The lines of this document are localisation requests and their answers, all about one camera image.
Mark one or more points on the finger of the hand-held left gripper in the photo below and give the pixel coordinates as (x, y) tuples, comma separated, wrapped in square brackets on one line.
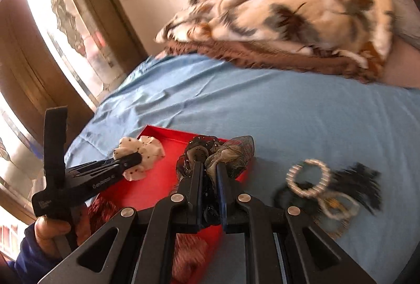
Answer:
[(129, 160), (92, 165)]

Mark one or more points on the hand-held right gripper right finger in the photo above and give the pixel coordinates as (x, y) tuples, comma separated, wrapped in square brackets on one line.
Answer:
[(220, 175)]

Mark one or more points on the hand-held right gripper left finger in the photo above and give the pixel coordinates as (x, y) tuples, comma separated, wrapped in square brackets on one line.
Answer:
[(198, 172)]

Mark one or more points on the white dotted scrunchie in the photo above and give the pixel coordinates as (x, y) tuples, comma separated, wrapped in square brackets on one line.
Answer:
[(151, 152)]

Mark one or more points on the black sheer dotted scrunchie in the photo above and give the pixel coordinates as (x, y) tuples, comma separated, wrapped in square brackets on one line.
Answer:
[(197, 143)]

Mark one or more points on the red jewelry box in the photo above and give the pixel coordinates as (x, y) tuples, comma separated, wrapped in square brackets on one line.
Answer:
[(154, 182)]

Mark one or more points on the red mesh dotted scrunchie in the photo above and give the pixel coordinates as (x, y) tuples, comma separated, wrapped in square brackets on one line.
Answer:
[(105, 212)]

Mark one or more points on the leopard print scrunchie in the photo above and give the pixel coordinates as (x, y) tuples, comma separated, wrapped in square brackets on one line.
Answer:
[(333, 204)]

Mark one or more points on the person's left hand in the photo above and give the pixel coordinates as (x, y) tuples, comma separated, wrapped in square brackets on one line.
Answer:
[(46, 231)]

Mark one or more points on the blue bed sheet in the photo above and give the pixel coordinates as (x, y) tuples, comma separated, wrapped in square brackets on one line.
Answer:
[(262, 106)]

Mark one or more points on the red plaid scrunchie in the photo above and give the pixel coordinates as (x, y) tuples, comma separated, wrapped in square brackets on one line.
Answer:
[(190, 254)]

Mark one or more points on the brown ruffled blanket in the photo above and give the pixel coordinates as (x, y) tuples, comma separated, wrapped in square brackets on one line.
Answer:
[(262, 56)]

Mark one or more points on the stained glass window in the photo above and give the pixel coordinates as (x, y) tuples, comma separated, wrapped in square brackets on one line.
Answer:
[(65, 18)]

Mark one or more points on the thin black scrunchie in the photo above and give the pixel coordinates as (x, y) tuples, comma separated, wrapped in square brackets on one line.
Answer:
[(359, 182)]

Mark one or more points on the leaf print quilted blanket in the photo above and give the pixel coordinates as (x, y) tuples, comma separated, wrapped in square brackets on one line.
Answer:
[(311, 8)]

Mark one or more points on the beige pillow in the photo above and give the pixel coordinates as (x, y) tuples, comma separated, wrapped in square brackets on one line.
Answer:
[(405, 67)]

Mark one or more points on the white quilted pillow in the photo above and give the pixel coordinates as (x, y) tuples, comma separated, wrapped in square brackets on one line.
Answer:
[(408, 28)]

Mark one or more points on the wooden window frame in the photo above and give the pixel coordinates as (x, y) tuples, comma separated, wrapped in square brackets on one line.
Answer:
[(19, 57)]

